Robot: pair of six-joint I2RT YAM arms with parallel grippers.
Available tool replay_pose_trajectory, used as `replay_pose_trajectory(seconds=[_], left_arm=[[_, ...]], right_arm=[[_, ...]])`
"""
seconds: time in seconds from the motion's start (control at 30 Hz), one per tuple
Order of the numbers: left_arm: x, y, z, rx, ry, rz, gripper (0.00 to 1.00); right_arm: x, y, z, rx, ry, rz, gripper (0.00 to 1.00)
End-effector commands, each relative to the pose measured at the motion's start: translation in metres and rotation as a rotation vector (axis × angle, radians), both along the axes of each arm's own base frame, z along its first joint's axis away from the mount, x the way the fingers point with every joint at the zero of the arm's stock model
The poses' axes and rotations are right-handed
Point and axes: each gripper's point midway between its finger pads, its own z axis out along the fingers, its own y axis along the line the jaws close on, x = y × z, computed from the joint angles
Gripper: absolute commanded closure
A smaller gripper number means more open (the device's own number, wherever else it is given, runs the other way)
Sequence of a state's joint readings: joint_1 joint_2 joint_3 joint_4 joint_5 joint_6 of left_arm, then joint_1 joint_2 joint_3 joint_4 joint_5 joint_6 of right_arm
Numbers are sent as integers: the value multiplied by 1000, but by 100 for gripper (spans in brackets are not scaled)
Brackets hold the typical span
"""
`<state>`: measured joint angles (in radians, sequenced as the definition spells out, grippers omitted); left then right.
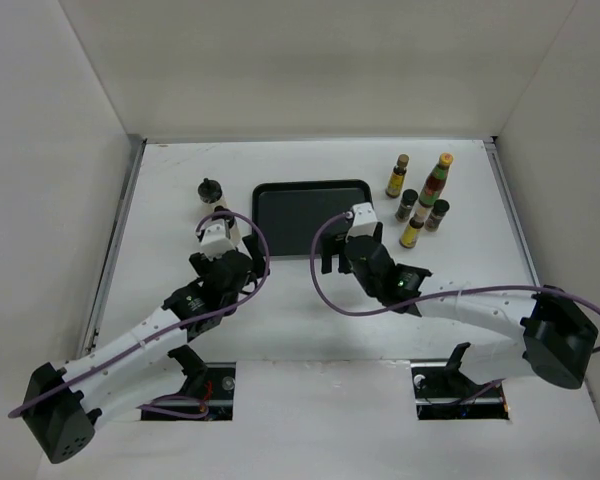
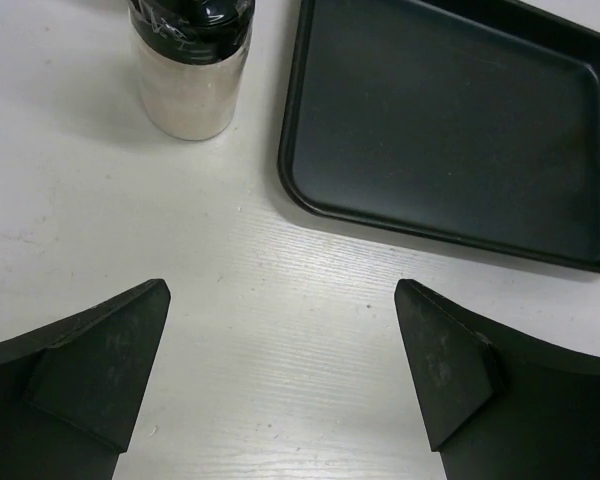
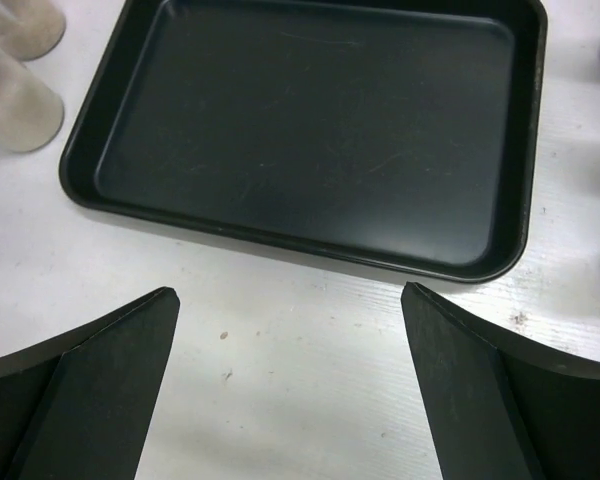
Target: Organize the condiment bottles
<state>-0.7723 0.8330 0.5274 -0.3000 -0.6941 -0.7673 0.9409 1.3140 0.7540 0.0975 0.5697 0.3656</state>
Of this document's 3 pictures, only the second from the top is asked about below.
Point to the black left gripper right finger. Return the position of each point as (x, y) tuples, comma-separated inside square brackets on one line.
[(497, 403)]

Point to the white powder shaker black lid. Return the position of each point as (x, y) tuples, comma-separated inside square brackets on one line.
[(190, 57)]

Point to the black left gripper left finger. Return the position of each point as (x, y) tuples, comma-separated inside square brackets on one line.
[(71, 391)]

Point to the black plastic tray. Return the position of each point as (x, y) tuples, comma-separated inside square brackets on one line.
[(475, 123)]

